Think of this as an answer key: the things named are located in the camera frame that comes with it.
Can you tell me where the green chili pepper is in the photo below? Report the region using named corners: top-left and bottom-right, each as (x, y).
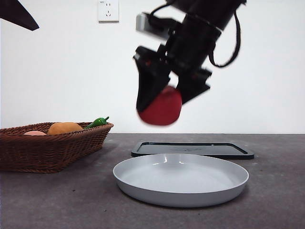
top-left (84, 116), bottom-right (110, 130)

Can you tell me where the red toy tomato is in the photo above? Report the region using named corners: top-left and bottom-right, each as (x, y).
top-left (137, 85), bottom-right (183, 126)

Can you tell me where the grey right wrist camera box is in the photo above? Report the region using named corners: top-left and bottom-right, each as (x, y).
top-left (135, 12), bottom-right (172, 41)

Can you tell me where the yellow orange lemon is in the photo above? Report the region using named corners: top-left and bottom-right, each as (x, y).
top-left (47, 122), bottom-right (84, 135)

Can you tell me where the dark rectangular cutting board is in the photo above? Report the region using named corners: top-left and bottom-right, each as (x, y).
top-left (131, 141), bottom-right (254, 160)

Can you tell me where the white wall socket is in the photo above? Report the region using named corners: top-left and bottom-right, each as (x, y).
top-left (98, 0), bottom-right (120, 23)

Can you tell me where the brown wicker basket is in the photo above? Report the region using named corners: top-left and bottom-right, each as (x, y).
top-left (0, 122), bottom-right (114, 174)

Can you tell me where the pale grey round plate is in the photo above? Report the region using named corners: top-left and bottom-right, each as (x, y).
top-left (112, 153), bottom-right (249, 208)

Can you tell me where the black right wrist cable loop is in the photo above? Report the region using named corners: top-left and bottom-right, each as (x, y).
top-left (208, 9), bottom-right (241, 67)

